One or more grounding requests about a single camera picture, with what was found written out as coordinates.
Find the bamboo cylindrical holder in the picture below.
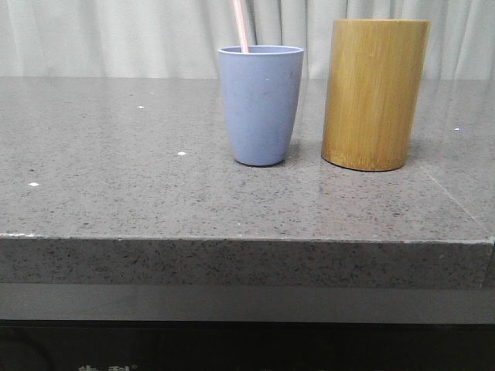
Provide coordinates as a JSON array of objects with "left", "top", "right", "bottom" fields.
[{"left": 321, "top": 19, "right": 430, "bottom": 172}]

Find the blue plastic cup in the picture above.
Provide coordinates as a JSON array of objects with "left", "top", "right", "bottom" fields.
[{"left": 218, "top": 46, "right": 304, "bottom": 166}]

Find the pale green curtain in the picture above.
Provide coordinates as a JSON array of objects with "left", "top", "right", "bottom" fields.
[{"left": 1, "top": 1, "right": 494, "bottom": 80}]

